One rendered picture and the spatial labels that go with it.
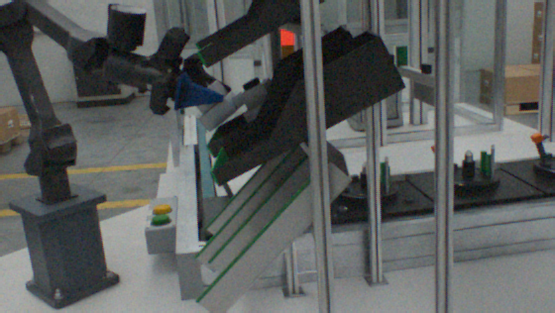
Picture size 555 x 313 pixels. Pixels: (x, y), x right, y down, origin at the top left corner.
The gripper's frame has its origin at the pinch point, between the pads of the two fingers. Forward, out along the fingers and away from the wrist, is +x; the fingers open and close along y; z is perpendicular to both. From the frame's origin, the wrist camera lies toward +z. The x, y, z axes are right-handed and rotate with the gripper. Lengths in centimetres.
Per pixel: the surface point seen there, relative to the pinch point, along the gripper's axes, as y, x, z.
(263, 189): -8.2, 13.8, -11.1
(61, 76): 732, -415, -295
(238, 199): 2.6, 8.5, -20.1
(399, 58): -1.9, 29.1, 13.3
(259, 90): -2.8, 9.0, 3.0
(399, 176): 42, 40, -24
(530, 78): 547, 200, -88
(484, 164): 42, 58, -15
